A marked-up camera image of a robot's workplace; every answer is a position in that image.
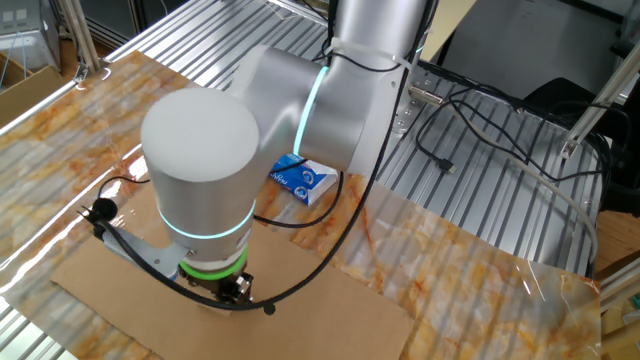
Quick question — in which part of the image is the black chair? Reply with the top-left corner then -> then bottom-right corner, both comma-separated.
522,77 -> 640,217

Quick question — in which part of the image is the silver metal connector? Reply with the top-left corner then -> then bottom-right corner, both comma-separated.
408,83 -> 445,106

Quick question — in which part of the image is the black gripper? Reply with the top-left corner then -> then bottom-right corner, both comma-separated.
187,272 -> 255,307

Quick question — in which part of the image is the aluminium rail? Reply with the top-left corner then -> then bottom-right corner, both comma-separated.
0,63 -> 92,139

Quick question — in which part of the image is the tan board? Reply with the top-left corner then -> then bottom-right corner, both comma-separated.
424,0 -> 479,62

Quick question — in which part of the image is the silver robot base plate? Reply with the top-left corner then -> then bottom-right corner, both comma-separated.
389,64 -> 444,135

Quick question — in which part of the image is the brown cardboard box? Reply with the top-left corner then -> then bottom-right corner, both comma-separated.
0,52 -> 67,129

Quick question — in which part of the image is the blue white tissue pack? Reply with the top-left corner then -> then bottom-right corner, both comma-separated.
269,153 -> 340,207

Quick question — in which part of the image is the aluminium profile bar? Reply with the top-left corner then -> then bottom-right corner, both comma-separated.
598,269 -> 640,314

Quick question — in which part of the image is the black camera cable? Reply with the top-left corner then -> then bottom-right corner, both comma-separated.
77,0 -> 436,312

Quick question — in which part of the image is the grey computer case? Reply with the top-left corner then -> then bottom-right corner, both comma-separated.
0,0 -> 62,72

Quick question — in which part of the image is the orange marble pattern mat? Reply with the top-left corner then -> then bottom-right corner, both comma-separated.
0,49 -> 603,360

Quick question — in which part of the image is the black cable with plug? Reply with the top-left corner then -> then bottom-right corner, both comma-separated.
414,97 -> 526,176

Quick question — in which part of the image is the brown cardboard sheet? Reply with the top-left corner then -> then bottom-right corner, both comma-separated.
49,170 -> 415,360

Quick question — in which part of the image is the aluminium frame post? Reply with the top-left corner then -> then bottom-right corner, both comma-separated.
558,37 -> 640,161
57,0 -> 104,74

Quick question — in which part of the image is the dark cabinet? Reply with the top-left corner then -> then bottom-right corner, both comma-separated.
79,0 -> 194,50

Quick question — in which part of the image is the long black cable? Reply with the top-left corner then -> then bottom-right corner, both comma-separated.
446,98 -> 605,182

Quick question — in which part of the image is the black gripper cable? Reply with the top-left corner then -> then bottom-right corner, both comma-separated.
97,158 -> 347,230

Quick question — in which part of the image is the grey cable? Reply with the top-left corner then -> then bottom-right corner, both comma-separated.
464,119 -> 601,274

